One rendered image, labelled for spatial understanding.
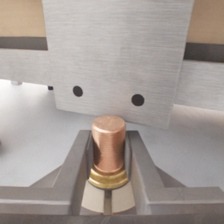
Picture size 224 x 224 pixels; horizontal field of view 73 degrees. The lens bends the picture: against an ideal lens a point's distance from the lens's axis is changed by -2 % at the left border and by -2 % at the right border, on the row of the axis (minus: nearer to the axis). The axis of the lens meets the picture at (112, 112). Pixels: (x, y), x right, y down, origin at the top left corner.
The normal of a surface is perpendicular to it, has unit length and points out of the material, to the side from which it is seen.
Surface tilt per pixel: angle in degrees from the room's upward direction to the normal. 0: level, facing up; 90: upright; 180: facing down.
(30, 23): 90
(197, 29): 90
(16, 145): 180
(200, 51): 90
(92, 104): 90
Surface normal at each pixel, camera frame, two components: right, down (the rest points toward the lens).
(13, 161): 0.02, -0.89
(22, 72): -0.33, 0.42
